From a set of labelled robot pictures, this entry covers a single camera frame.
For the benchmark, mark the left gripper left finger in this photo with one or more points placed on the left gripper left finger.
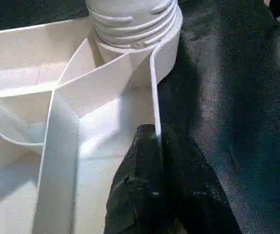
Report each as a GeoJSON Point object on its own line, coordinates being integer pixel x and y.
{"type": "Point", "coordinates": [139, 185]}

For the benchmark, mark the white plastic table leg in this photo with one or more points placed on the white plastic table leg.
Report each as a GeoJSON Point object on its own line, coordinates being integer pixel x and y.
{"type": "Point", "coordinates": [130, 14]}

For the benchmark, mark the white plastic table top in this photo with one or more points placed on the white plastic table top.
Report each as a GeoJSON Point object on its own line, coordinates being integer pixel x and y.
{"type": "Point", "coordinates": [20, 61]}

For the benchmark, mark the black work mat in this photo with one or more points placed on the black work mat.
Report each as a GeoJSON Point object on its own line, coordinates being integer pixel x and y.
{"type": "Point", "coordinates": [239, 97]}

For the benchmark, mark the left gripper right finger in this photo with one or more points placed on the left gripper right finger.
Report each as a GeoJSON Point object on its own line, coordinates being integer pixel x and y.
{"type": "Point", "coordinates": [193, 190]}

